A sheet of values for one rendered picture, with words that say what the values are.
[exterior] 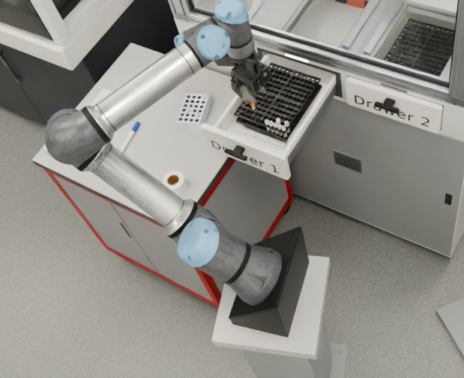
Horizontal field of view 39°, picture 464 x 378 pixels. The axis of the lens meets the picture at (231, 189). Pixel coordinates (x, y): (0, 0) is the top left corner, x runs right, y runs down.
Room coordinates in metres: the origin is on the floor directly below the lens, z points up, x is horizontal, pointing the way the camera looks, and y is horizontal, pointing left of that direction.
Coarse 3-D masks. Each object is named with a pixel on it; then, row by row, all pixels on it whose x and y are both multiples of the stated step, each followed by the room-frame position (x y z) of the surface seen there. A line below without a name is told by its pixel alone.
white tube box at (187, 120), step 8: (184, 96) 1.53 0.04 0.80; (192, 96) 1.52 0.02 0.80; (200, 96) 1.51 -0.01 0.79; (208, 96) 1.49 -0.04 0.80; (184, 104) 1.50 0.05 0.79; (192, 104) 1.48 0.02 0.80; (200, 104) 1.47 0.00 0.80; (208, 104) 1.48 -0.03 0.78; (184, 112) 1.46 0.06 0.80; (192, 112) 1.45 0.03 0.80; (200, 112) 1.44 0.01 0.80; (176, 120) 1.44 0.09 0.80; (184, 120) 1.44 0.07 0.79; (192, 120) 1.43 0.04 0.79; (200, 120) 1.41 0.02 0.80; (184, 128) 1.43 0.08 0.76; (192, 128) 1.41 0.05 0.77
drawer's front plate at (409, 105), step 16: (352, 80) 1.23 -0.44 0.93; (352, 96) 1.23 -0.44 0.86; (368, 96) 1.19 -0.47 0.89; (384, 96) 1.15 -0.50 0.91; (400, 96) 1.12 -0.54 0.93; (384, 112) 1.15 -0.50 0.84; (400, 112) 1.11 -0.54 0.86; (416, 112) 1.07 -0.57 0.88; (432, 112) 1.04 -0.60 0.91; (432, 128) 1.04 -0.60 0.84
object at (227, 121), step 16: (288, 64) 1.43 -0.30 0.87; (304, 64) 1.39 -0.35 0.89; (320, 96) 1.25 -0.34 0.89; (224, 112) 1.32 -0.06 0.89; (320, 112) 1.22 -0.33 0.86; (224, 128) 1.29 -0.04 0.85; (240, 128) 1.28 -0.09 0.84; (304, 128) 1.16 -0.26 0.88; (288, 144) 1.12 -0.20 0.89; (288, 160) 1.09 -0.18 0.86
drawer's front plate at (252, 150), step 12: (204, 132) 1.26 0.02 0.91; (216, 132) 1.23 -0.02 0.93; (228, 132) 1.21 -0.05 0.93; (216, 144) 1.24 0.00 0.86; (228, 144) 1.20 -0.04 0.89; (240, 144) 1.16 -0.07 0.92; (252, 144) 1.14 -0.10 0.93; (228, 156) 1.21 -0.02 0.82; (252, 156) 1.14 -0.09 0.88; (264, 156) 1.10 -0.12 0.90; (276, 156) 1.07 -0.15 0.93; (264, 168) 1.11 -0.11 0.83; (276, 168) 1.08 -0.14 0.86; (288, 168) 1.06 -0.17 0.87
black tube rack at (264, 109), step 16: (272, 64) 1.43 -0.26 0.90; (272, 80) 1.37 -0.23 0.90; (288, 80) 1.34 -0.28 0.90; (304, 80) 1.32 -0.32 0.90; (320, 80) 1.30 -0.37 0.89; (256, 96) 1.33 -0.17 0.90; (272, 96) 1.31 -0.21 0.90; (288, 96) 1.28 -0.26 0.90; (304, 96) 1.26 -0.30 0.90; (256, 112) 1.27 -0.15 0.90; (272, 112) 1.25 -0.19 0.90; (288, 112) 1.22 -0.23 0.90; (304, 112) 1.23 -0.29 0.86; (256, 128) 1.24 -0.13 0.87; (288, 128) 1.17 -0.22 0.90
